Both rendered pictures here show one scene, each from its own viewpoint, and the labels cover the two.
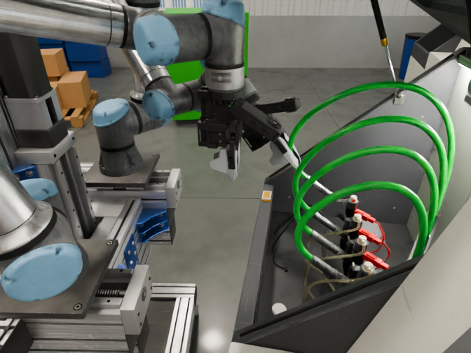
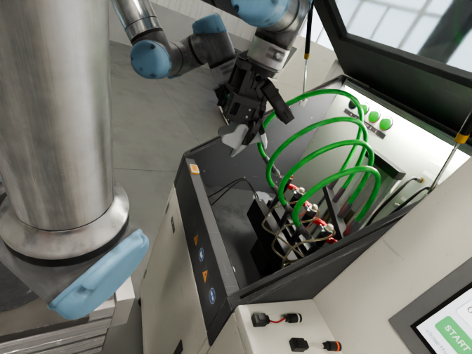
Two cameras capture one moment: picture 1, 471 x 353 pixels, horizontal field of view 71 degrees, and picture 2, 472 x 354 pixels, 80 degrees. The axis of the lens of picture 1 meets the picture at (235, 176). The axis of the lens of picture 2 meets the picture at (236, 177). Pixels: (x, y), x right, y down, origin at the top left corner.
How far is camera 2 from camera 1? 0.43 m
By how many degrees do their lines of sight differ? 36
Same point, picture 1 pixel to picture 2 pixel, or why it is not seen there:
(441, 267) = (425, 225)
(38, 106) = not seen: outside the picture
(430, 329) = (425, 265)
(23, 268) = (111, 270)
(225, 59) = (289, 39)
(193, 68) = not seen: hidden behind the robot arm
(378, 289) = (364, 243)
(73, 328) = (36, 339)
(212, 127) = (247, 102)
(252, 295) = (226, 260)
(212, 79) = (267, 54)
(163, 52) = (276, 12)
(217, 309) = not seen: hidden behind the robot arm
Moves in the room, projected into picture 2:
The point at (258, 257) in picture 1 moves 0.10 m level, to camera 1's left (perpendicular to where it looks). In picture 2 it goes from (213, 226) to (183, 228)
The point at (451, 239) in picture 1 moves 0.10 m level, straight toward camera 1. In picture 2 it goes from (431, 206) to (456, 237)
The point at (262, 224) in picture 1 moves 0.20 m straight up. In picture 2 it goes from (202, 195) to (223, 145)
